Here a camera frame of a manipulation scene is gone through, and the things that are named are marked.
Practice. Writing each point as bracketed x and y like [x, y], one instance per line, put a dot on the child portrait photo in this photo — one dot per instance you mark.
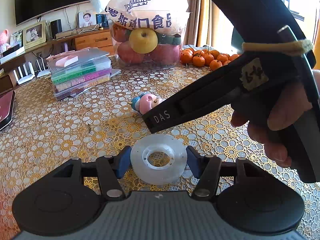
[87, 18]

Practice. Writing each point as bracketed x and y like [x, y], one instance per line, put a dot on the white router thin antennas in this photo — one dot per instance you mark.
[43, 71]

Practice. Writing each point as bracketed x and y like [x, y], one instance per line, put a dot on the pile of mandarin oranges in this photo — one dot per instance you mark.
[203, 57]

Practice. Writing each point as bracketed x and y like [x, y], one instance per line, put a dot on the pink cartoon figurine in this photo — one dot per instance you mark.
[145, 102]

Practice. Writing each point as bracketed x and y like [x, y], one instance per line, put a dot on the framed photo cream frame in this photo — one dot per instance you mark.
[34, 35]

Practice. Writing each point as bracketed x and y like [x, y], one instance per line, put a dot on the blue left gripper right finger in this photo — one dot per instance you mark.
[195, 162]

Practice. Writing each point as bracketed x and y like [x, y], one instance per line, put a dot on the clear tape roll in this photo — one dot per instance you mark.
[158, 159]

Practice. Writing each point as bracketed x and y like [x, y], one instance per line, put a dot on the white plastic bag of fruit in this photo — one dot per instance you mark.
[146, 31]

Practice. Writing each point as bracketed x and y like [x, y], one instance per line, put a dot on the blue picture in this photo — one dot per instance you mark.
[101, 20]

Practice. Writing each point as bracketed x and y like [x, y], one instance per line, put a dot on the black speaker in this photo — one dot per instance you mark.
[55, 27]

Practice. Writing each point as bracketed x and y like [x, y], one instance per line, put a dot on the maroon bear tablet case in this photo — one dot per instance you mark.
[6, 108]

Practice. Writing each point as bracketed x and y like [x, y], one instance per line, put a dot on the wooden tv cabinet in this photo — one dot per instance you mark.
[96, 38]

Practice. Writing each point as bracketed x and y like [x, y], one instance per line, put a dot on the white router tall antennas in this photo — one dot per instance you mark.
[24, 74]

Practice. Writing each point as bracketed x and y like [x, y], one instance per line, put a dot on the person right hand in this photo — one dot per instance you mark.
[290, 106]

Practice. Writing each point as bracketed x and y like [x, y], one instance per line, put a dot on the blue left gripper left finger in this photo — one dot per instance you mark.
[122, 162]

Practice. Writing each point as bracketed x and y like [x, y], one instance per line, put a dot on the pink teddy bear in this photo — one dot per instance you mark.
[4, 45]

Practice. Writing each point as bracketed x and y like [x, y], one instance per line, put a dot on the stack of plastic bead cases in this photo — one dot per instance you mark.
[74, 71]

